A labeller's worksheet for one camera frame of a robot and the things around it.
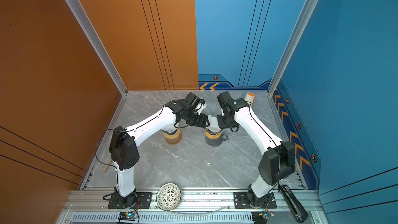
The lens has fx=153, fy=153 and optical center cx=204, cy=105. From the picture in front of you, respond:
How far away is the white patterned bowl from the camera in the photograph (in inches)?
28.5

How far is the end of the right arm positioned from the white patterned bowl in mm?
375

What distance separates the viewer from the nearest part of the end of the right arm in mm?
580
